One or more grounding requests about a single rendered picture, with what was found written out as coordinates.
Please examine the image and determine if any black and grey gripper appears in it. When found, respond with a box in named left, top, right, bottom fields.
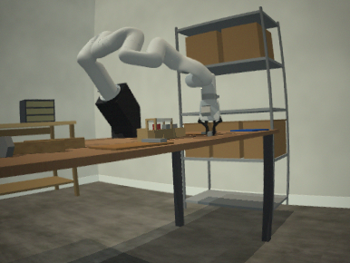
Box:
left=198, top=99, right=223, bottom=136

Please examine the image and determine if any wooden batten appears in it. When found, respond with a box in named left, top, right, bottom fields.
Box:
left=13, top=140, right=65, bottom=155
left=33, top=137, right=85, bottom=149

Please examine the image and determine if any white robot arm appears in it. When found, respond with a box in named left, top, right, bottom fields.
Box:
left=77, top=27, right=219, bottom=102

